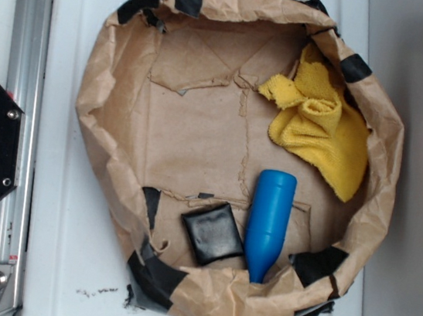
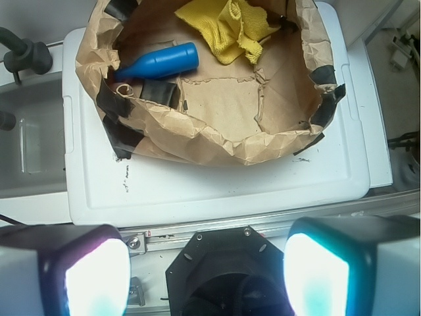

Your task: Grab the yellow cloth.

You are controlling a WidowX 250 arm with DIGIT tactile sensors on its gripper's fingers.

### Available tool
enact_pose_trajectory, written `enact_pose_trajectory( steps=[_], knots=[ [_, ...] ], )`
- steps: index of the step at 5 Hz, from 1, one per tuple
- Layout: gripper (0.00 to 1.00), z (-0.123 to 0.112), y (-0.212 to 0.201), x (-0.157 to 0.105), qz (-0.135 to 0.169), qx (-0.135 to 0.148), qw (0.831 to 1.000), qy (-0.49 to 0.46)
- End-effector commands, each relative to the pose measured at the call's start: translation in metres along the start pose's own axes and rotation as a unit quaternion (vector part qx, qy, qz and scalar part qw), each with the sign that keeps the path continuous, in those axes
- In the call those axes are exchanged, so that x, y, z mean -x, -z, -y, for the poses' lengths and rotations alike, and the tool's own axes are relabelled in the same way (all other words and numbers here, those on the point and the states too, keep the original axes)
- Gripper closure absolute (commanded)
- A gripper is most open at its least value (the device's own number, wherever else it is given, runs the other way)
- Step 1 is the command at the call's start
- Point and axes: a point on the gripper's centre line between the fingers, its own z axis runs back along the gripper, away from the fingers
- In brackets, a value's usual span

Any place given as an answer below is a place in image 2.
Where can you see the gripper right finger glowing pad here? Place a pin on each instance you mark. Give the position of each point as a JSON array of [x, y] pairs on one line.
[[367, 265]]

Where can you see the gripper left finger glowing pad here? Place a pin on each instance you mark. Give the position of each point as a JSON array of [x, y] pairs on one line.
[[64, 269]]

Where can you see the yellow cloth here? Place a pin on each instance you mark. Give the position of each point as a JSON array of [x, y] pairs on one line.
[[230, 28]]

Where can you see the clear plastic bin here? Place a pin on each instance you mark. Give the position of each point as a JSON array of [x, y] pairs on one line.
[[32, 137]]

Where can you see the brown paper bag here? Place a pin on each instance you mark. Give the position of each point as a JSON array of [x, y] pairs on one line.
[[236, 114]]

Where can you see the black rubber pad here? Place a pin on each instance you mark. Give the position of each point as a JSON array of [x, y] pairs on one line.
[[164, 93]]

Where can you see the blue plastic bottle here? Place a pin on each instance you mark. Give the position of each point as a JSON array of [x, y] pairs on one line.
[[162, 63]]

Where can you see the aluminium rail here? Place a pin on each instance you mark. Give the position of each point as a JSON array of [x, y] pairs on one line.
[[276, 224]]

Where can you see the white wall adapter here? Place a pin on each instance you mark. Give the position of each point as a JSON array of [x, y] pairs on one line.
[[401, 51]]

